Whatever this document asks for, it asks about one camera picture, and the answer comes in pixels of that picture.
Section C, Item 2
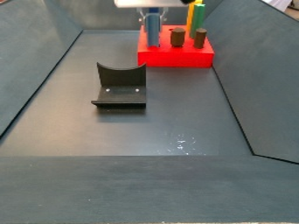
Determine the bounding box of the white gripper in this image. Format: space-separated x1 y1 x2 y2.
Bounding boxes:
114 0 185 26

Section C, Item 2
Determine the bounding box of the light blue arch block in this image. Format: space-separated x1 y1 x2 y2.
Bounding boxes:
144 13 160 47

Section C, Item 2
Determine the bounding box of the yellow arch block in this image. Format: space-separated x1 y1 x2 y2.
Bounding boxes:
185 0 203 31

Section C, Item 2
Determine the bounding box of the red peg board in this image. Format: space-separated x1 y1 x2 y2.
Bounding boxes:
136 25 215 68

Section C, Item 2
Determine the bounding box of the dark blue rectangular block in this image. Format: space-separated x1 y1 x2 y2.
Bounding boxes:
148 8 159 14

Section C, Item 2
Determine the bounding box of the brown rounded peg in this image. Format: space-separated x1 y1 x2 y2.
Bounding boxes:
171 27 185 47

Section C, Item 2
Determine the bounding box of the green star block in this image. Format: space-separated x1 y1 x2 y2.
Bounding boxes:
189 3 205 39

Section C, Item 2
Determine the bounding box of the brown hexagonal peg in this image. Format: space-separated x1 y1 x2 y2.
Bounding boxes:
193 28 207 49

